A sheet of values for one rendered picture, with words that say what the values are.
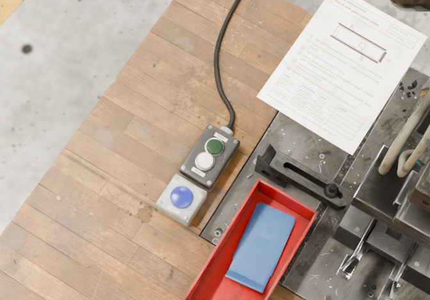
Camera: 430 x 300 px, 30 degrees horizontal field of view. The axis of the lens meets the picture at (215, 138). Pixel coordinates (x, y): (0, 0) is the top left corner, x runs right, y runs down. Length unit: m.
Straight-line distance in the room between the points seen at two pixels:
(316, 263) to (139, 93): 0.46
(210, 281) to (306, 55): 0.48
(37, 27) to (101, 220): 1.30
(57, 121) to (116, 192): 1.07
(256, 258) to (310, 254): 0.10
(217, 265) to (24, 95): 1.29
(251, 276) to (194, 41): 0.47
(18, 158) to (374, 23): 1.26
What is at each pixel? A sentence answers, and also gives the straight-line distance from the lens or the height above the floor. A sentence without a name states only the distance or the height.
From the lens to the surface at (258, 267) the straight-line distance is 1.42.
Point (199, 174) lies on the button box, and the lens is 1.43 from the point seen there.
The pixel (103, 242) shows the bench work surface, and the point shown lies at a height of 0.90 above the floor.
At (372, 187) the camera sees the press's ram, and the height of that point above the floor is 1.14.
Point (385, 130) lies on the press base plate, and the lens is 1.54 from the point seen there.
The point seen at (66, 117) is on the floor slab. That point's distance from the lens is 2.51.
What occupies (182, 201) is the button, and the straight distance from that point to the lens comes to 1.41.
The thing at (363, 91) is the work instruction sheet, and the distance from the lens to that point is 1.56.
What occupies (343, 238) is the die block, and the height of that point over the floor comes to 0.93.
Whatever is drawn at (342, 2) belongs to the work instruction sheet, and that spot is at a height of 0.90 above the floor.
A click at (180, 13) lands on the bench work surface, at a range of 1.60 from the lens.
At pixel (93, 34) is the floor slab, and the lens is 2.62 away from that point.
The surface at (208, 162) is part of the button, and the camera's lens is 1.43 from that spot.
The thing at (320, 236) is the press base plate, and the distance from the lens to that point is 1.45.
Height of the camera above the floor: 2.29
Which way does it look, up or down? 69 degrees down
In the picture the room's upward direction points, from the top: 4 degrees clockwise
